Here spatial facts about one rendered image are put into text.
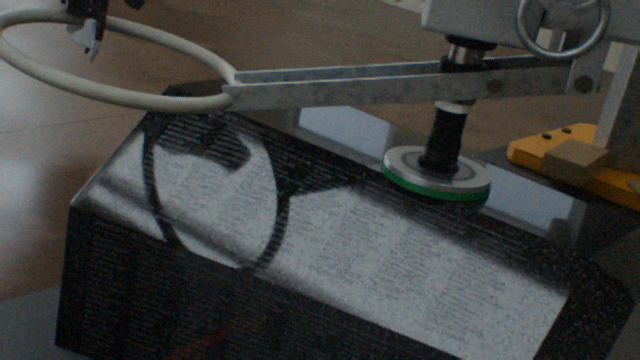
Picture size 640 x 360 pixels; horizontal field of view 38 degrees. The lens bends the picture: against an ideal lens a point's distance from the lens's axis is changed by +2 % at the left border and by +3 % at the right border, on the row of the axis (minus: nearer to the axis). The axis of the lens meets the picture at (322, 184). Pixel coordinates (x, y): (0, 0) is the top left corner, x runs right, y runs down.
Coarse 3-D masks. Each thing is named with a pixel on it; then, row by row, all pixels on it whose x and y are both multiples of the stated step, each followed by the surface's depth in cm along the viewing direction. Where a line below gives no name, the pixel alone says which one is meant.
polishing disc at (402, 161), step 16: (384, 160) 178; (400, 160) 177; (416, 160) 179; (464, 160) 185; (400, 176) 172; (416, 176) 171; (432, 176) 172; (448, 176) 174; (464, 176) 176; (480, 176) 178; (464, 192) 170
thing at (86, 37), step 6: (90, 18) 193; (90, 24) 193; (96, 24) 193; (84, 30) 193; (90, 30) 194; (72, 36) 193; (78, 36) 193; (84, 36) 193; (90, 36) 194; (78, 42) 193; (84, 42) 194; (90, 42) 194; (96, 42) 194; (96, 48) 195; (90, 54) 196; (96, 54) 196; (90, 60) 197
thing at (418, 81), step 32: (384, 64) 178; (416, 64) 177; (512, 64) 175; (544, 64) 175; (256, 96) 172; (288, 96) 171; (320, 96) 170; (352, 96) 170; (384, 96) 169; (416, 96) 168; (448, 96) 168; (480, 96) 167; (512, 96) 166
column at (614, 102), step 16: (624, 48) 237; (624, 64) 232; (624, 80) 227; (608, 96) 242; (624, 96) 225; (608, 112) 237; (624, 112) 227; (608, 128) 231; (624, 128) 228; (592, 144) 247; (608, 144) 230; (624, 144) 229; (608, 160) 231; (624, 160) 231
